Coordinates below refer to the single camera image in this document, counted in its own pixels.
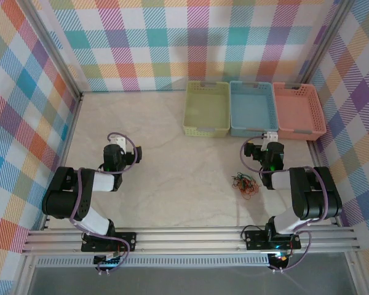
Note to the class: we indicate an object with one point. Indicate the aluminium frame post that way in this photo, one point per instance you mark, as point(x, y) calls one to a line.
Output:
point(53, 46)
point(323, 40)

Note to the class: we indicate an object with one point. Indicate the small controller board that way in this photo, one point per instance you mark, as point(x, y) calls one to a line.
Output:
point(110, 262)
point(281, 259)

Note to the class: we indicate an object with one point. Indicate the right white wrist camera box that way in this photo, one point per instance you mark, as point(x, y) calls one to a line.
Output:
point(272, 136)

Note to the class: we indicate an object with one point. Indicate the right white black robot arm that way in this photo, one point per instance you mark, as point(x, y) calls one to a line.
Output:
point(283, 181)

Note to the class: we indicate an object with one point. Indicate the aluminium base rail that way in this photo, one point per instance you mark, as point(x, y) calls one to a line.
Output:
point(187, 239)

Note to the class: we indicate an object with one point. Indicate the green plastic basket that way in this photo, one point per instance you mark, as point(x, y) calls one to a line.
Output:
point(206, 107)

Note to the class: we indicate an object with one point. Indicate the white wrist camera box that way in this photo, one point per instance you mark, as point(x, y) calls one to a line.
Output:
point(272, 136)
point(118, 143)

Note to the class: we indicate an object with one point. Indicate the pink plastic basket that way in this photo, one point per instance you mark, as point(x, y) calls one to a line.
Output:
point(296, 110)

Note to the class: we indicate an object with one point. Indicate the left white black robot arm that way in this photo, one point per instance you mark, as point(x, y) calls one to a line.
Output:
point(101, 181)

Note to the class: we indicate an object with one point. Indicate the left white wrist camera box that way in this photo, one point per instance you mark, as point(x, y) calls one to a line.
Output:
point(118, 143)

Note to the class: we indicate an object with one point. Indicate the blue plastic basket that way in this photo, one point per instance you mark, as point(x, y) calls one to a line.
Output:
point(252, 107)

